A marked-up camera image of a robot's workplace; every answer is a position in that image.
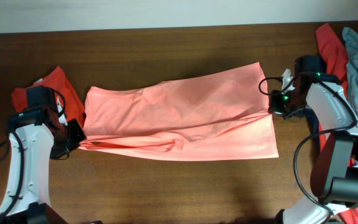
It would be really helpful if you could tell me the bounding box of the salmon pink t-shirt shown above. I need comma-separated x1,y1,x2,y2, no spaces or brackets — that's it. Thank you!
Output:
80,63,278,161

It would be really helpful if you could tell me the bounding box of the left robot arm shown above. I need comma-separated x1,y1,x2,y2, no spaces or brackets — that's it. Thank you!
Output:
0,86,86,223

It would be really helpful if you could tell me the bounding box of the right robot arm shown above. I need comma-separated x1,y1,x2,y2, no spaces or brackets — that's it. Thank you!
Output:
268,55,358,223

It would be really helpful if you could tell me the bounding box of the folded red printed t-shirt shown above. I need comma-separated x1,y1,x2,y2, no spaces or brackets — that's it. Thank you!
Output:
11,67,85,127

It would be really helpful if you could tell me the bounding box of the navy blue garment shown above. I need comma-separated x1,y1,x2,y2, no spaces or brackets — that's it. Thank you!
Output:
303,108,319,142

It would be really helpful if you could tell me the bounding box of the red orange garment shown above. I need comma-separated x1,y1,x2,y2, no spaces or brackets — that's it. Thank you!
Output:
315,23,358,224

